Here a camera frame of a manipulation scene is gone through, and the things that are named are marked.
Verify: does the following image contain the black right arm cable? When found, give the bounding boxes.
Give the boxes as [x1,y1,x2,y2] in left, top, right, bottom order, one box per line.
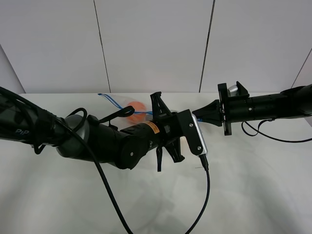
[241,118,312,143]

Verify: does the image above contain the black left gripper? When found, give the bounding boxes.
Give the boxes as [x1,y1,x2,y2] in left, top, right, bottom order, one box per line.
[150,92,193,163]

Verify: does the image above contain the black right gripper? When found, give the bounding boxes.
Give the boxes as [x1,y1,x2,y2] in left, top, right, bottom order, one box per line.
[192,83,248,136]

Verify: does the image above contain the orange toy fruit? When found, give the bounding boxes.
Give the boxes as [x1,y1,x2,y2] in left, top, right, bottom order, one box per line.
[127,101,146,124]

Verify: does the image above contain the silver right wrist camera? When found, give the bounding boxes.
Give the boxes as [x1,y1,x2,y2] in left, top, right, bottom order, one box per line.
[227,81,249,97]

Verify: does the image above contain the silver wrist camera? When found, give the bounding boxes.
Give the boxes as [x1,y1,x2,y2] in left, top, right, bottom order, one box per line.
[185,114,208,157]
[227,81,249,97]

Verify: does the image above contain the clear blue-zip file bag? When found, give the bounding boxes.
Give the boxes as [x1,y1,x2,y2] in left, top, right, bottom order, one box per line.
[98,93,202,126]

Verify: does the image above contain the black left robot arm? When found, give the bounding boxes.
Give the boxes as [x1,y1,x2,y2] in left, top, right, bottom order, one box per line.
[0,89,208,170]

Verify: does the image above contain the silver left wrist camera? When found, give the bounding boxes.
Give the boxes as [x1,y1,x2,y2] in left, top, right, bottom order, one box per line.
[185,114,208,157]

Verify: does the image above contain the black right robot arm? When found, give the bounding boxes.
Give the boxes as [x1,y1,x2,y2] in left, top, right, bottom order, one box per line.
[193,82,312,136]

